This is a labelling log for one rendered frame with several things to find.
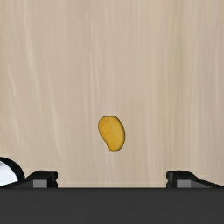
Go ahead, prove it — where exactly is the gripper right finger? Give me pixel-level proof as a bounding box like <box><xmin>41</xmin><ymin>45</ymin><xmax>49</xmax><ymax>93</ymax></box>
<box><xmin>165</xmin><ymin>170</ymin><xmax>224</xmax><ymax>189</ymax></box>

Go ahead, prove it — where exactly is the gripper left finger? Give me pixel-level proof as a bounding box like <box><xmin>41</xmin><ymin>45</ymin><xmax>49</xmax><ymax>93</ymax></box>
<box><xmin>0</xmin><ymin>170</ymin><xmax>59</xmax><ymax>189</ymax></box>

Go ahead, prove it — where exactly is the white bowl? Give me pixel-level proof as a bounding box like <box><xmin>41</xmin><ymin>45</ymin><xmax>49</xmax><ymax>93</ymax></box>
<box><xmin>0</xmin><ymin>157</ymin><xmax>26</xmax><ymax>187</ymax></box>

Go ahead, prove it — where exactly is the yellow mango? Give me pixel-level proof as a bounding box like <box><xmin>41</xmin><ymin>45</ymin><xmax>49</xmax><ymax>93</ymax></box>
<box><xmin>97</xmin><ymin>115</ymin><xmax>126</xmax><ymax>153</ymax></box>

